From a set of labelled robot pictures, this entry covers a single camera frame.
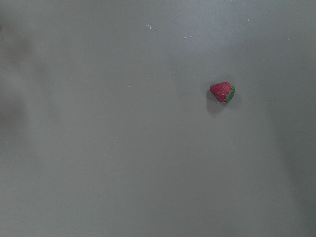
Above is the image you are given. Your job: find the red strawberry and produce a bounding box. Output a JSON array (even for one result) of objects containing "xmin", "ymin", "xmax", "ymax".
[{"xmin": 210, "ymin": 81, "xmax": 235, "ymax": 103}]

